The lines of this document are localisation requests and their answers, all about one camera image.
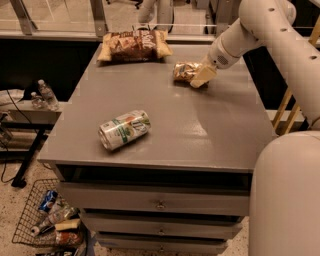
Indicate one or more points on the red can in basket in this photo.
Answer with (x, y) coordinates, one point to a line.
(68, 238)

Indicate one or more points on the blue can in basket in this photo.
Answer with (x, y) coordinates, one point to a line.
(48, 201)

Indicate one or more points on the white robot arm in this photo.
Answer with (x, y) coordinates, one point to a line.
(284, 203)

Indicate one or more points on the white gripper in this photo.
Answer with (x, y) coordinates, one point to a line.
(218, 57)

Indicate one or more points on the wire basket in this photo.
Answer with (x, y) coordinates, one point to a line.
(31, 216)

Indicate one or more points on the orange soda can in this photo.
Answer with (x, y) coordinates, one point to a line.
(185, 71)

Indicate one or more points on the brown chip bag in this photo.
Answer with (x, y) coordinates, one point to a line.
(135, 46)

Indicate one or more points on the small clear bottle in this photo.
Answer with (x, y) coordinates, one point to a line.
(37, 101)

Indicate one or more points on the yellow sponge in basket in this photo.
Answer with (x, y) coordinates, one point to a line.
(68, 224)

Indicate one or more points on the black side table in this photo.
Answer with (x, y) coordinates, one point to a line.
(23, 129)

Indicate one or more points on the plastic bottle in basket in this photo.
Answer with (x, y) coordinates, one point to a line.
(54, 218)

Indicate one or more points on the white green 7up can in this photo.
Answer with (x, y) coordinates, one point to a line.
(124, 129)

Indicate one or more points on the grey drawer cabinet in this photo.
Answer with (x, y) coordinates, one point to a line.
(182, 187)

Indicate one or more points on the clear water bottle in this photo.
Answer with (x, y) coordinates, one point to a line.
(48, 95)

